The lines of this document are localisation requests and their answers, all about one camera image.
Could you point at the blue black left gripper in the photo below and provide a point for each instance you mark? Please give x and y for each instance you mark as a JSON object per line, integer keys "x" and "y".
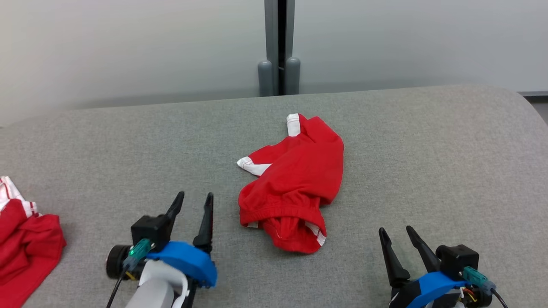
{"x": 188, "y": 259}

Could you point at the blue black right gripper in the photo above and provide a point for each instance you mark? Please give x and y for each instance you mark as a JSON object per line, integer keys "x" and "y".
{"x": 432, "y": 284}

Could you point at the red shorts with white trim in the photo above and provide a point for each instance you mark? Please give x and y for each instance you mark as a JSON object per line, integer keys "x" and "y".
{"x": 299, "y": 171}

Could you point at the red shirt with white sleeves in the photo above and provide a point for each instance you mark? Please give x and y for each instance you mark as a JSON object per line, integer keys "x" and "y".
{"x": 25, "y": 248}

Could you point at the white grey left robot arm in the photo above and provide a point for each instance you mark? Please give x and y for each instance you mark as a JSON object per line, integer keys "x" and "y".
{"x": 154, "y": 295}

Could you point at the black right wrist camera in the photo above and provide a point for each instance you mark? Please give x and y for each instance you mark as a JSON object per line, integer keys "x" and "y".
{"x": 458, "y": 259}

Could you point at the grey partition post with gap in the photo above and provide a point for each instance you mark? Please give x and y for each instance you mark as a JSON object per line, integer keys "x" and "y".
{"x": 272, "y": 34}

